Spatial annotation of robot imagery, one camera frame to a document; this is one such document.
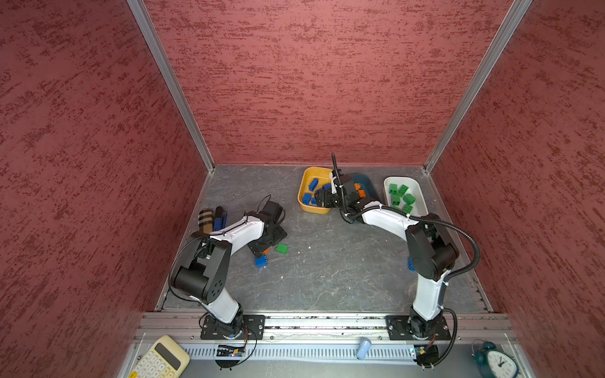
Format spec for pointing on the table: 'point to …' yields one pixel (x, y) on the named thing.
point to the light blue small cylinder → (363, 350)
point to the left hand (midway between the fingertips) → (273, 247)
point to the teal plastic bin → (365, 184)
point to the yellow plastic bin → (313, 179)
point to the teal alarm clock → (496, 364)
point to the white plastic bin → (419, 206)
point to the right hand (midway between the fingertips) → (323, 197)
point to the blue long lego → (313, 184)
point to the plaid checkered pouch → (205, 220)
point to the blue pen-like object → (220, 217)
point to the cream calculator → (166, 358)
